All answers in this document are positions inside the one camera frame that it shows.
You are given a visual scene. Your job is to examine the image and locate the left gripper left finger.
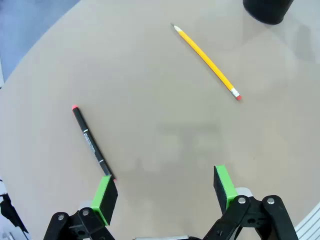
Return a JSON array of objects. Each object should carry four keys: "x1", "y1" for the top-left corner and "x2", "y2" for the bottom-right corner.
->
[{"x1": 43, "y1": 174, "x2": 119, "y2": 240}]

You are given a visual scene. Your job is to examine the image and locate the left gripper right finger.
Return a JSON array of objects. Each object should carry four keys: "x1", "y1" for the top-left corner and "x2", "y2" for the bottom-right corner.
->
[{"x1": 202, "y1": 164, "x2": 300, "y2": 240}]

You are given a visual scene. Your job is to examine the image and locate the black marker with red ends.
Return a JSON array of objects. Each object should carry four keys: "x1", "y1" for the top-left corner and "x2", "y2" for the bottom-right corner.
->
[{"x1": 71, "y1": 104, "x2": 117, "y2": 182}]

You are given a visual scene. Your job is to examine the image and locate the yellow pencil with pink eraser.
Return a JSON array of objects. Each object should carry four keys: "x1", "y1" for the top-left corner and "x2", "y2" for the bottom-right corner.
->
[{"x1": 170, "y1": 23, "x2": 243, "y2": 102}]

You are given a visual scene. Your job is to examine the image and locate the black mesh pen holder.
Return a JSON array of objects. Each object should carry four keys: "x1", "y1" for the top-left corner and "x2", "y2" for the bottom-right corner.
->
[{"x1": 242, "y1": 0, "x2": 295, "y2": 25}]

